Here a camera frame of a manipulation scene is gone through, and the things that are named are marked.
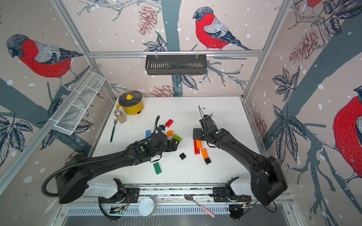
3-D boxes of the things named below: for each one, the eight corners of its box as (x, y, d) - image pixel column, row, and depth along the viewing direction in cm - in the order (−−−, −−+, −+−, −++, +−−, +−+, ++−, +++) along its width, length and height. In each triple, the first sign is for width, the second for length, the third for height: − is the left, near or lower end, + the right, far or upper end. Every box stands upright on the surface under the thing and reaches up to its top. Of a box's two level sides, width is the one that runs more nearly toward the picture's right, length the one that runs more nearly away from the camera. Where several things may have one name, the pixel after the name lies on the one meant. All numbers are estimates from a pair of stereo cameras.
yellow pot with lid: (121, 115, 110) (114, 104, 101) (126, 100, 121) (121, 90, 111) (142, 115, 110) (137, 104, 101) (145, 100, 121) (142, 90, 111)
